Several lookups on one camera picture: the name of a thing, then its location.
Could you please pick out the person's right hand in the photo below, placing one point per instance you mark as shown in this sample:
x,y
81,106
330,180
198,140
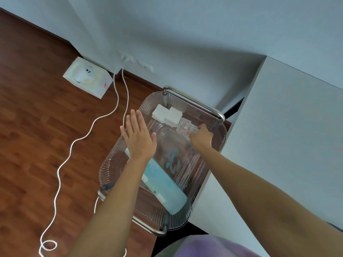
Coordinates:
x,y
202,137

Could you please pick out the person's left hand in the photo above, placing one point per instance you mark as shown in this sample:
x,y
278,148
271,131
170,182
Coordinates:
x,y
139,141

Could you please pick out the person's left thumb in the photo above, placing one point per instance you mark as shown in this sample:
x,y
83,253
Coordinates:
x,y
153,139

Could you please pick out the person's left little finger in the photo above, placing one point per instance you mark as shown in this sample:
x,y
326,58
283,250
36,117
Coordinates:
x,y
123,132

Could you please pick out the person's left middle finger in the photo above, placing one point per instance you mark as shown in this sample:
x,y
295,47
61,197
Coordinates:
x,y
134,119

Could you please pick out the person's right fingers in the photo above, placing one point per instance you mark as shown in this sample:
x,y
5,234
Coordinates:
x,y
193,134

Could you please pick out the small clear plastic box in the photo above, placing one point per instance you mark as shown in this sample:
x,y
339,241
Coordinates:
x,y
186,127

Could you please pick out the person's left forearm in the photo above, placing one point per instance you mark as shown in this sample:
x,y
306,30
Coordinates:
x,y
118,206

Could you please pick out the person's right forearm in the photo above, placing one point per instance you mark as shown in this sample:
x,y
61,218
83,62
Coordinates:
x,y
262,200

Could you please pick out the clear ribbed tray cart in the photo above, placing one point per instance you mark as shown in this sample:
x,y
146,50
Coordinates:
x,y
171,157

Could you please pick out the white cotton pad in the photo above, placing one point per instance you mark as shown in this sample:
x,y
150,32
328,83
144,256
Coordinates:
x,y
160,112
173,117

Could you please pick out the light blue bottle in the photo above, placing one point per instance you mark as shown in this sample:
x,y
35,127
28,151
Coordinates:
x,y
164,184

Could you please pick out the white cardboard box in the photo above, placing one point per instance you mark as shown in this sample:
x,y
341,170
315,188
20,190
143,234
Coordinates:
x,y
87,77

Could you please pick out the white cabinet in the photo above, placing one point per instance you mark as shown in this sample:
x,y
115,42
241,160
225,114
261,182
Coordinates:
x,y
284,131

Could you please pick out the purple clothing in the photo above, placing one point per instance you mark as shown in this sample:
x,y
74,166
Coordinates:
x,y
209,247

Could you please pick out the white wall socket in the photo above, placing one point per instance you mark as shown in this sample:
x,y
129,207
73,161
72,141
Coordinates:
x,y
145,66

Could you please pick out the white wall plug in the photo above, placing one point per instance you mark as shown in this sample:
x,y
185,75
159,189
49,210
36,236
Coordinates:
x,y
126,58

